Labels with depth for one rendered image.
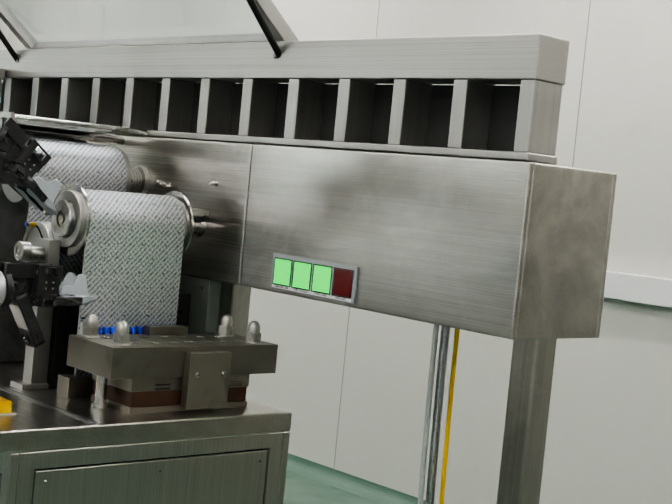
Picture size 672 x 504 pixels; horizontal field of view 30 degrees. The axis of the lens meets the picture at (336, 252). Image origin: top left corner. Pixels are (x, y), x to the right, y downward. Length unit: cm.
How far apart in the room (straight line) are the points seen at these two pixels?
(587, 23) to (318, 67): 263
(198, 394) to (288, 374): 366
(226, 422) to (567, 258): 75
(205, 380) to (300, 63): 66
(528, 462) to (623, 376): 251
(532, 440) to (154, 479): 71
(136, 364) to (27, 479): 31
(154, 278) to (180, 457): 41
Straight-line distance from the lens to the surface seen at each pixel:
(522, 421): 232
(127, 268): 260
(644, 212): 478
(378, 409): 568
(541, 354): 231
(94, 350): 243
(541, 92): 215
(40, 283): 246
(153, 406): 246
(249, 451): 254
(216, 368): 249
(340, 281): 240
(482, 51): 222
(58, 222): 259
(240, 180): 267
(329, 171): 245
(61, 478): 230
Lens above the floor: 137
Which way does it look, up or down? 3 degrees down
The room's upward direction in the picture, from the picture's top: 6 degrees clockwise
